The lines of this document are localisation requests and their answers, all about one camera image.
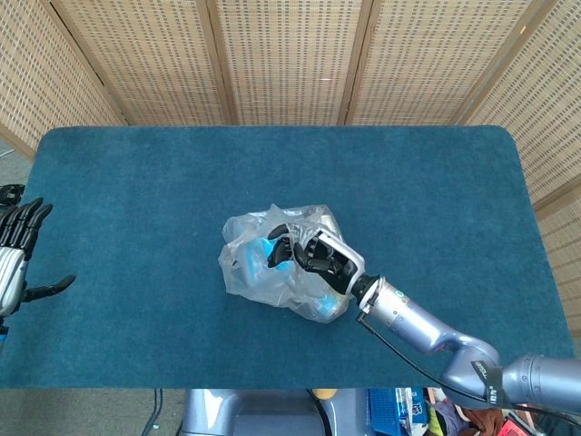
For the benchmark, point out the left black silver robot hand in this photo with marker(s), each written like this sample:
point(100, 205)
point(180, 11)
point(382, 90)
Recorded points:
point(11, 268)

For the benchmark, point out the red flat item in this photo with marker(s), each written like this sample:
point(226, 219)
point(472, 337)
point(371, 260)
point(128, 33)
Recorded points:
point(513, 427)

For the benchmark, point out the clear plastic shopping bag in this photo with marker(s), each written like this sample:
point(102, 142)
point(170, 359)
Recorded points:
point(258, 295)

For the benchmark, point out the woven bamboo folding screen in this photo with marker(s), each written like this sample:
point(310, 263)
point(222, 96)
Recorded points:
point(290, 59)

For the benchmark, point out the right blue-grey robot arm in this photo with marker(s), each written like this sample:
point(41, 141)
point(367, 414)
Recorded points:
point(417, 322)

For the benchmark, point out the blue-grey robot torso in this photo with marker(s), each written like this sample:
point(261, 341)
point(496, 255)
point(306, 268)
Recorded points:
point(272, 418)

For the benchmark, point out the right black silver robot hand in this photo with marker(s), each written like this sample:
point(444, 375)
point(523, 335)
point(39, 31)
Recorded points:
point(336, 263)

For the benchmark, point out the blue plastic basket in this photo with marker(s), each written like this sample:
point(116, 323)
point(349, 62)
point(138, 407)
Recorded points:
point(383, 413)

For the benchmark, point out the black floor equipment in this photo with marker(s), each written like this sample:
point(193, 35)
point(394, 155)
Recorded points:
point(11, 193)

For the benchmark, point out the orange round knob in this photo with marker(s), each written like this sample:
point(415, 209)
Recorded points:
point(324, 393)

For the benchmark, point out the light blue cylindrical can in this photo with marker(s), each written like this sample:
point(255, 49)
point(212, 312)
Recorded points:
point(330, 308)

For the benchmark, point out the light blue printed carton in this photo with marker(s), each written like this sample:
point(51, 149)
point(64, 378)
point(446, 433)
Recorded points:
point(256, 259)

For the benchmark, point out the brown crumpled cloth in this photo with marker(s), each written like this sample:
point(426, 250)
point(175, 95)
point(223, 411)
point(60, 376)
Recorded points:
point(481, 422)

